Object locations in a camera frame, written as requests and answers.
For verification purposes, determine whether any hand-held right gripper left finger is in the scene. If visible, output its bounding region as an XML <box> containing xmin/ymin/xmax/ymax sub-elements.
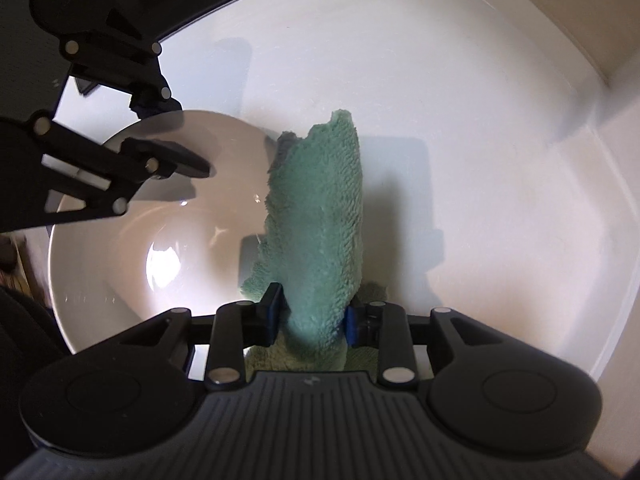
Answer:
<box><xmin>120</xmin><ymin>282</ymin><xmax>286</xmax><ymax>392</ymax></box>

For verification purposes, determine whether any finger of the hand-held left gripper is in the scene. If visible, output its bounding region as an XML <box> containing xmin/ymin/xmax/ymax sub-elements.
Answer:
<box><xmin>0</xmin><ymin>114</ymin><xmax>212</xmax><ymax>234</ymax></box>
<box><xmin>60</xmin><ymin>37</ymin><xmax>184</xmax><ymax>117</ymax></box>

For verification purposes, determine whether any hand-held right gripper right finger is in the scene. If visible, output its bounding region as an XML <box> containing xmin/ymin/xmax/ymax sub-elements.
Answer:
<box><xmin>344</xmin><ymin>300</ymin><xmax>506</xmax><ymax>388</ymax></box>

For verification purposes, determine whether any white bowl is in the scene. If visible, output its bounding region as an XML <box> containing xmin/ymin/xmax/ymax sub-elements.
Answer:
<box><xmin>47</xmin><ymin>109</ymin><xmax>281</xmax><ymax>356</ymax></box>

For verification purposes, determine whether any green cloth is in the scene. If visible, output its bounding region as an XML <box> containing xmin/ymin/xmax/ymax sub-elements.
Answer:
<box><xmin>240</xmin><ymin>107</ymin><xmax>391</xmax><ymax>373</ymax></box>

